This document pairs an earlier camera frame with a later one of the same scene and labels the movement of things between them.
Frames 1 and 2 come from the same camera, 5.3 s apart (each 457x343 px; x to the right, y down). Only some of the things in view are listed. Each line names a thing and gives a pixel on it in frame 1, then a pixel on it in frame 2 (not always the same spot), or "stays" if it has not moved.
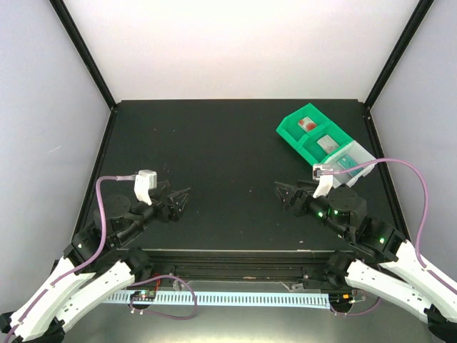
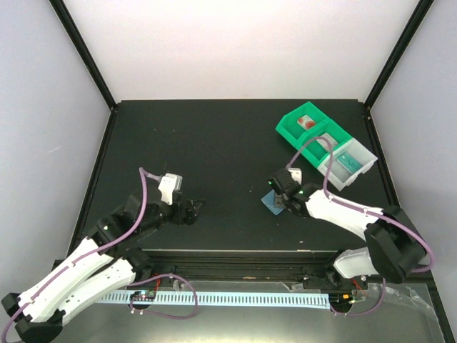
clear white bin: [350, 164] stays
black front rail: [240, 265] stays
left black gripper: [175, 210] -> [191, 216]
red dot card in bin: [307, 124] stays
